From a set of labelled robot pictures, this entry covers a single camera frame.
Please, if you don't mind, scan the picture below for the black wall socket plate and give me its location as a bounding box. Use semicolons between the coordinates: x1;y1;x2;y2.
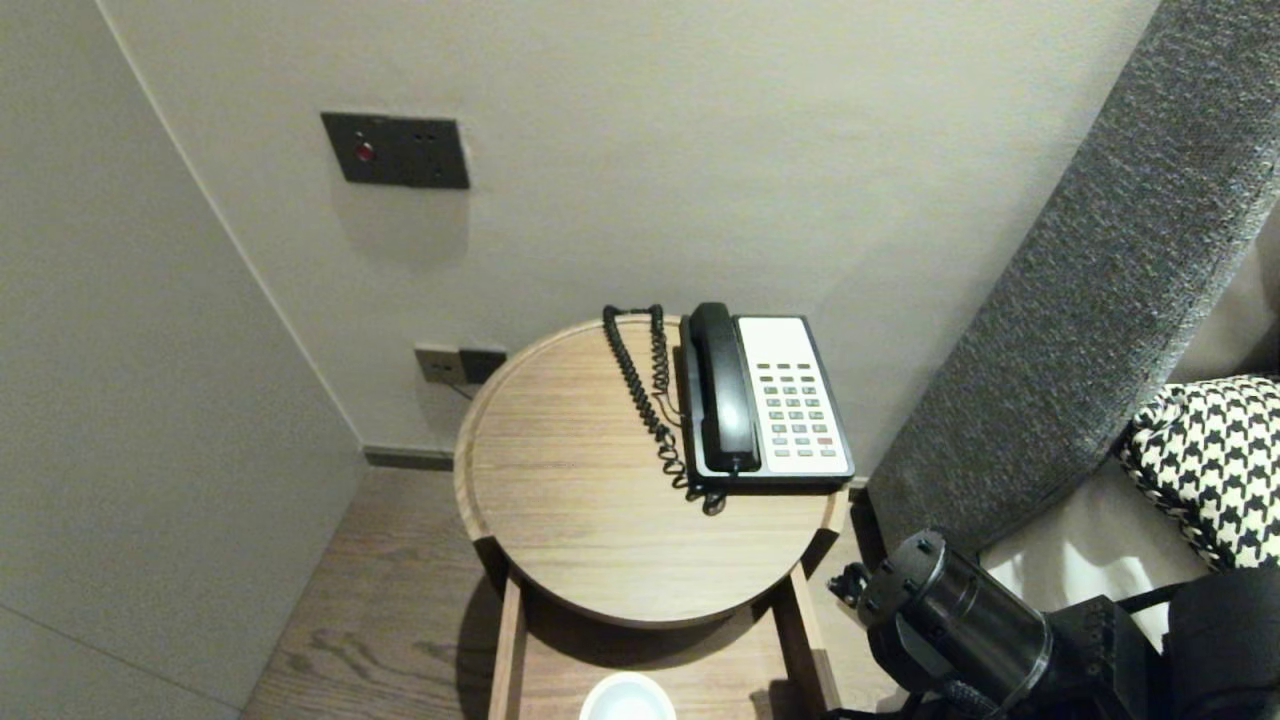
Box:
459;347;508;385

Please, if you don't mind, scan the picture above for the black coiled phone cord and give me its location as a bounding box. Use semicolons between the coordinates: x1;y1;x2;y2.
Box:
602;305;728;516

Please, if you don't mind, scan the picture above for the dark skirting board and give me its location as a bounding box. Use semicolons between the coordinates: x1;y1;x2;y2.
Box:
362;447;456;473

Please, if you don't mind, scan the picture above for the black and white desk telephone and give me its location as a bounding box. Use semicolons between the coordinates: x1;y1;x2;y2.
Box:
678;314;857;491

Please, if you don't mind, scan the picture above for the black white houndstooth pillow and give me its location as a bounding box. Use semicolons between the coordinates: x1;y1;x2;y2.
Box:
1112;374;1280;573

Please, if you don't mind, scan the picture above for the beige wall socket plate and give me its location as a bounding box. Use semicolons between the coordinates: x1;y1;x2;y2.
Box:
415;344;466;386

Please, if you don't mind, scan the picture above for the curved wooden nightstand drawer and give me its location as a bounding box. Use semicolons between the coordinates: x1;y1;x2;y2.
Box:
487;562;846;720

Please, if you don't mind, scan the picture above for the black telephone handset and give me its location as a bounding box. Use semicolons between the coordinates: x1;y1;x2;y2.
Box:
688;302;761;474

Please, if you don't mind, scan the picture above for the beige bed duvet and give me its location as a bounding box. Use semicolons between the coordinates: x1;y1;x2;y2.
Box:
978;455;1216;651

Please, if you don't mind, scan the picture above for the dark wall switch panel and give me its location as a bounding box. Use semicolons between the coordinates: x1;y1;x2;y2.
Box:
321;112;471;191

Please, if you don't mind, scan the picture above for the grey fabric headboard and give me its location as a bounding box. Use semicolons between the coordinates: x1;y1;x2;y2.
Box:
865;0;1280;561

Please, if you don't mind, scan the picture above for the round wooden nightstand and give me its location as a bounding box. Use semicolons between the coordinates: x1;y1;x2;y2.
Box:
454;313;851;629

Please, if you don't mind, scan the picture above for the white round puck device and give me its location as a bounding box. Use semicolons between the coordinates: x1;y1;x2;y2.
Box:
579;672;680;720

